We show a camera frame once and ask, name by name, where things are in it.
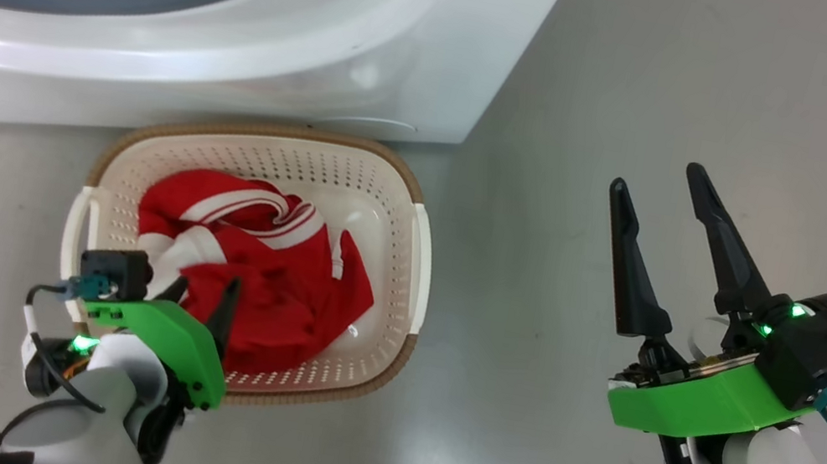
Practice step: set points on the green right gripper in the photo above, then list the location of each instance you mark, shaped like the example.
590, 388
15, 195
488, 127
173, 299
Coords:
707, 403

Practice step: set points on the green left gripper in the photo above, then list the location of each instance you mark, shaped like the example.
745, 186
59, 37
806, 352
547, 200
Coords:
182, 340

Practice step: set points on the red and white garment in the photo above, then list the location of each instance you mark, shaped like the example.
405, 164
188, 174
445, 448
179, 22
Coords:
276, 284

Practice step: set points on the cream perforated basket brown rim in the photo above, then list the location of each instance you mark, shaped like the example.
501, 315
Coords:
385, 201

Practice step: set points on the white front-load washing machine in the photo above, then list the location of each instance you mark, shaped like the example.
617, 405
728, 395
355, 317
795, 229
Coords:
328, 38

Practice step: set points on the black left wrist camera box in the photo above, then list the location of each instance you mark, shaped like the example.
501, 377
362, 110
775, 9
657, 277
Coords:
117, 272

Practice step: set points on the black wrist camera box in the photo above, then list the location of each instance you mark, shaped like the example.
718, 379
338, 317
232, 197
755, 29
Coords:
117, 272
821, 355

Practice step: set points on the teal left camera connector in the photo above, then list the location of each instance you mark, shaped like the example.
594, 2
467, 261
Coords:
89, 287

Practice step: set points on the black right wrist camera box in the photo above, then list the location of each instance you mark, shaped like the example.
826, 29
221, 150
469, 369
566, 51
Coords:
821, 355

